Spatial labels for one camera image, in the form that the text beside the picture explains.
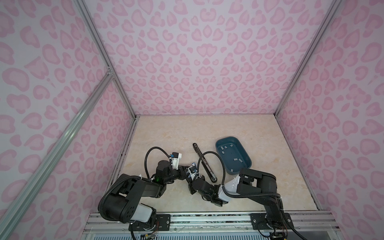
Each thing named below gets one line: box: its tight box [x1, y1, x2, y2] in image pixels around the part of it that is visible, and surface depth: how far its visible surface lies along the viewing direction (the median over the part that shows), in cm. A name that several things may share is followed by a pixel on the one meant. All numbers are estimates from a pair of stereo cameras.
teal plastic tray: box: [215, 136, 252, 175], surface depth 100 cm
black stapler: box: [192, 142, 218, 183], surface depth 94 cm
